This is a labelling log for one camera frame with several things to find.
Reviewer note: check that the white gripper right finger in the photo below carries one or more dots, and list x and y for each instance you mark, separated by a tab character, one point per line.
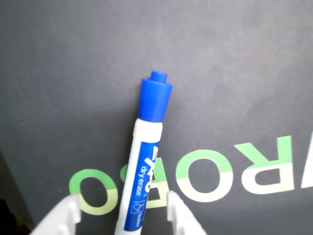
181	215

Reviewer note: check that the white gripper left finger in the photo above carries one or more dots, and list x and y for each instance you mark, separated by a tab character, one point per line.
61	218

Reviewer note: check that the blue Expo dry-erase marker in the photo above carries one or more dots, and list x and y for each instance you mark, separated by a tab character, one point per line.
146	147

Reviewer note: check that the grey WOWROBO mat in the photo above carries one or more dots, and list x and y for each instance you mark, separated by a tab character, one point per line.
220	73

